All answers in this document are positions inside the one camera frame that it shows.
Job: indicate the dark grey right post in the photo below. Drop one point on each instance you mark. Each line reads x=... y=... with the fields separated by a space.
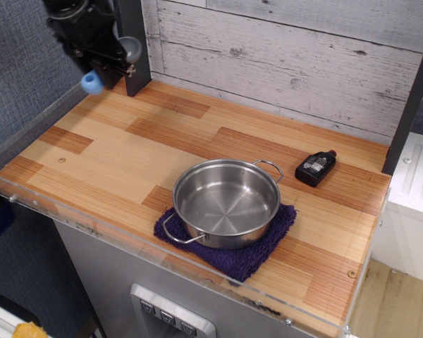
x=405 y=124

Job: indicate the purple towel cloth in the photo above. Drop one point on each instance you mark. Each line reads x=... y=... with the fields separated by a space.
x=238 y=264

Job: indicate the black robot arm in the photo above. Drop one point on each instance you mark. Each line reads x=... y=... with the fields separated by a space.
x=67 y=5

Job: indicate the stainless steel pot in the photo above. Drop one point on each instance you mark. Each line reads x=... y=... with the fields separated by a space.
x=225 y=204

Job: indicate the silver dispenser panel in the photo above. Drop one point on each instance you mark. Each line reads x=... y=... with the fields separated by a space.
x=169 y=313

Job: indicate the dark grey left post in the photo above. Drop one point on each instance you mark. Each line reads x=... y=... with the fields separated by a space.
x=130 y=23

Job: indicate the small black bottle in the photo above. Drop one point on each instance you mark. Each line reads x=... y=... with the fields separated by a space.
x=316 y=167

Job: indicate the white side cabinet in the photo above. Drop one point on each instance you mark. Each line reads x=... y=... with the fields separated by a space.
x=398 y=240

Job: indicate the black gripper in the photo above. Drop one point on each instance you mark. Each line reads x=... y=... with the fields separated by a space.
x=87 y=36

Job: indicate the yellow object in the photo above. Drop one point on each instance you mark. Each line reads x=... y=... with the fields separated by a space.
x=29 y=330

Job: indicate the dark grey post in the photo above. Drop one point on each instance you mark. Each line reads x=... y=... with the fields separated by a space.
x=130 y=23
x=405 y=124

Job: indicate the blue grey ice cream scoop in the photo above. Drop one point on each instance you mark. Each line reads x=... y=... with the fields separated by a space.
x=131 y=51

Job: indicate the clear acrylic guard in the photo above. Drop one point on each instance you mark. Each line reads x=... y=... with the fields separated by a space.
x=109 y=260

